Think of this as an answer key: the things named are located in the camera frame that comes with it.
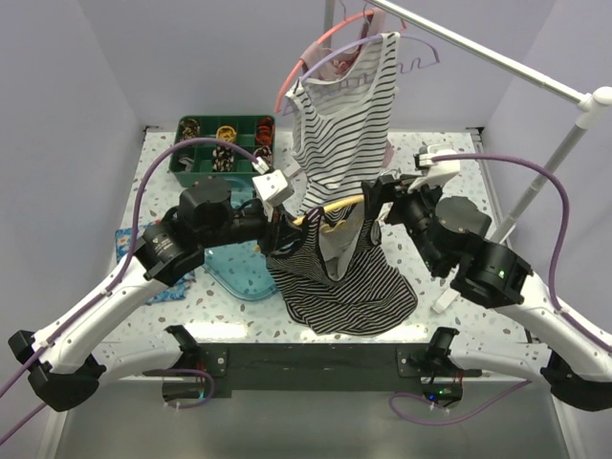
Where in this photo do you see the white clothes rack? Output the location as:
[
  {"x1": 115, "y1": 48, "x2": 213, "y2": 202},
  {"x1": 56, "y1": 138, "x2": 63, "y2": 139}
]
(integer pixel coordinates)
[{"x1": 274, "y1": 0, "x2": 612, "y2": 317}]

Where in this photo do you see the blue floral folded cloth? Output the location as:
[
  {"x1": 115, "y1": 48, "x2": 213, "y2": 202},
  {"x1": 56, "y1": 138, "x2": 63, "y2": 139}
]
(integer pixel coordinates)
[{"x1": 114, "y1": 224, "x2": 197, "y2": 306}]

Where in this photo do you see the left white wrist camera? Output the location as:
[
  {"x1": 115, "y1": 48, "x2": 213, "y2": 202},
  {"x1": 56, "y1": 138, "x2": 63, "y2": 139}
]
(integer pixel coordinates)
[{"x1": 252, "y1": 170, "x2": 294, "y2": 207}]

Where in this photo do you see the red black rolled sock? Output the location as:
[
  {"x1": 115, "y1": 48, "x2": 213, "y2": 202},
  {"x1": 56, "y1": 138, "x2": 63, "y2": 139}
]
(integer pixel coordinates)
[{"x1": 255, "y1": 117, "x2": 274, "y2": 145}]

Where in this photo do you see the green compartment organizer tray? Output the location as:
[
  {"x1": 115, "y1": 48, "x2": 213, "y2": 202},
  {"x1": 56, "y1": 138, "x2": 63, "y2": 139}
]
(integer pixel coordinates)
[{"x1": 169, "y1": 115, "x2": 275, "y2": 187}]

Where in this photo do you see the black beige patterned sock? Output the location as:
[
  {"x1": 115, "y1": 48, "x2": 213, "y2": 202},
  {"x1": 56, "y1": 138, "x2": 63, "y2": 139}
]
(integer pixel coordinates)
[{"x1": 212, "y1": 145, "x2": 234, "y2": 173}]

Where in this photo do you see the brown patterned rolled sock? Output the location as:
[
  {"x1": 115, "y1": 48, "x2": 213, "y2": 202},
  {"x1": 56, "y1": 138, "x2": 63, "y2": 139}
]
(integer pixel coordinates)
[{"x1": 179, "y1": 118, "x2": 200, "y2": 142}]

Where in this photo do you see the grey black rolled sock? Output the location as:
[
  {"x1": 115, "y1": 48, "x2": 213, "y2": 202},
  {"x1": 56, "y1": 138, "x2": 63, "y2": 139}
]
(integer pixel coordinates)
[{"x1": 177, "y1": 156, "x2": 194, "y2": 173}]

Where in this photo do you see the pink plastic hanger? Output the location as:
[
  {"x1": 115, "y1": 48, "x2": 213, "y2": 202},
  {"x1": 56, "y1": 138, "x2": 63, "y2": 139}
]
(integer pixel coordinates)
[{"x1": 273, "y1": 9, "x2": 407, "y2": 114}]

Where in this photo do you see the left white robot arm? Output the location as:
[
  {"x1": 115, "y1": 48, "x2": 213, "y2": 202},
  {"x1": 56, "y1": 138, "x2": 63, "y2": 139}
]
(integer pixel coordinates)
[{"x1": 9, "y1": 172, "x2": 294, "y2": 412}]

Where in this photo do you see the teal transparent plastic bin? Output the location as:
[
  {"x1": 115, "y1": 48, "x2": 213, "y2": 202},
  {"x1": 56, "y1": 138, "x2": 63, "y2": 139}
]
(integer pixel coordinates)
[{"x1": 203, "y1": 176, "x2": 278, "y2": 302}]

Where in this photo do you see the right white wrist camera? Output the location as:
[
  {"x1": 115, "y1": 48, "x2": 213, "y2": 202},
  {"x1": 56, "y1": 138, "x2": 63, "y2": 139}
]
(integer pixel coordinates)
[{"x1": 409, "y1": 143, "x2": 461, "y2": 191}]

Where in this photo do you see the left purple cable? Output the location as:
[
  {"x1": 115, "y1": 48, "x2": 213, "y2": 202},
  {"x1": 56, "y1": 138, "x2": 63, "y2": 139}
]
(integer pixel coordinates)
[{"x1": 0, "y1": 137, "x2": 269, "y2": 446}]

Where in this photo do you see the purple plastic hanger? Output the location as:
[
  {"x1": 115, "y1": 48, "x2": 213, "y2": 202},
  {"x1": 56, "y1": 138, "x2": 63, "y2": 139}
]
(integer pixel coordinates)
[{"x1": 273, "y1": 32, "x2": 441, "y2": 114}]

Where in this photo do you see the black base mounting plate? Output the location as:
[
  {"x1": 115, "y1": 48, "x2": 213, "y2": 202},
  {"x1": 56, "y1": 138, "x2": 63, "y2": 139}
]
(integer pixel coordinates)
[{"x1": 142, "y1": 341, "x2": 483, "y2": 401}]

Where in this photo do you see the yellow plastic hanger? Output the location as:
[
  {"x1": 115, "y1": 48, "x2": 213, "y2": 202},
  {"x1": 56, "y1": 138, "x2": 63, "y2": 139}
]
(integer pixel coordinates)
[{"x1": 252, "y1": 193, "x2": 369, "y2": 254}]

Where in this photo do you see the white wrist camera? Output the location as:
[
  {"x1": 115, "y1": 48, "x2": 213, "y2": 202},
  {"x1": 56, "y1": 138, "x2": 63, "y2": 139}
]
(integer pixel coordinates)
[
  {"x1": 252, "y1": 170, "x2": 294, "y2": 207},
  {"x1": 409, "y1": 143, "x2": 461, "y2": 191}
]

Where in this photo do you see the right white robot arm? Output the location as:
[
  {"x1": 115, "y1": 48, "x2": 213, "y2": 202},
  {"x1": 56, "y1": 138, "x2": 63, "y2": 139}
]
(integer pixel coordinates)
[{"x1": 361, "y1": 175, "x2": 611, "y2": 412}]

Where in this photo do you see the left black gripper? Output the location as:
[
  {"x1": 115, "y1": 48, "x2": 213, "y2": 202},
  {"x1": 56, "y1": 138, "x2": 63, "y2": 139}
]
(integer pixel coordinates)
[{"x1": 202, "y1": 200, "x2": 309, "y2": 257}]

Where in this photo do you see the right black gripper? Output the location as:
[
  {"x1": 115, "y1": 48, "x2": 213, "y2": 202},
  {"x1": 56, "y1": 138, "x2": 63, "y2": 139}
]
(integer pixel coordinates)
[{"x1": 360, "y1": 171, "x2": 445, "y2": 273}]

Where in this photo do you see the yellow rolled sock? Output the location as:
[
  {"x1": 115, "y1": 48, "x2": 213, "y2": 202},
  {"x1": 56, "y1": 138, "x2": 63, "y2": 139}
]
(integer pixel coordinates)
[{"x1": 215, "y1": 125, "x2": 237, "y2": 142}]

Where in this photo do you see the brown white patterned sock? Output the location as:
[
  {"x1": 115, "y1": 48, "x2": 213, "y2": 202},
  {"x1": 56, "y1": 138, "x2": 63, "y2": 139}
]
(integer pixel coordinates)
[{"x1": 253, "y1": 145, "x2": 273, "y2": 166}]

